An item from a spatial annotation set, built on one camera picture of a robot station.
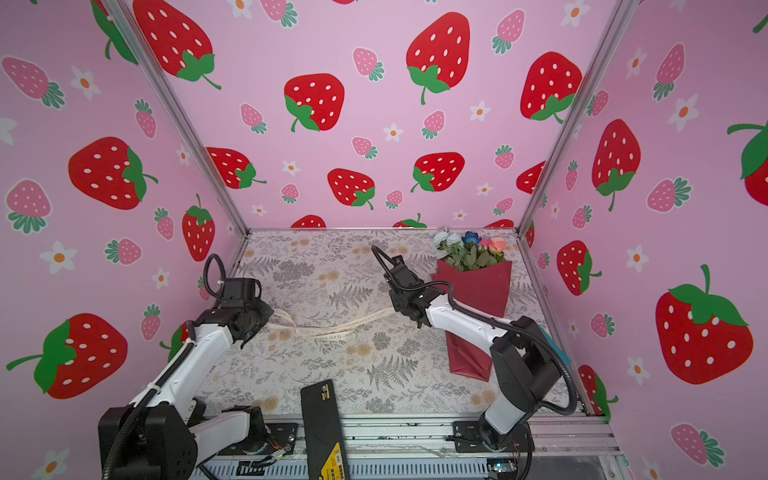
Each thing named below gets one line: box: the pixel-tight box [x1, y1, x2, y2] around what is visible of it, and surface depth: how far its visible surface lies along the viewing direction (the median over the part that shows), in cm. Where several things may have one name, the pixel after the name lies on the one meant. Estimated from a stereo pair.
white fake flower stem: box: [433, 229, 475, 271], surface depth 113 cm
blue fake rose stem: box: [461, 231, 482, 245], surface depth 113 cm
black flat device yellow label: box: [300, 379, 349, 480], surface depth 75 cm
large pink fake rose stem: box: [488, 237, 507, 263], surface depth 113 cm
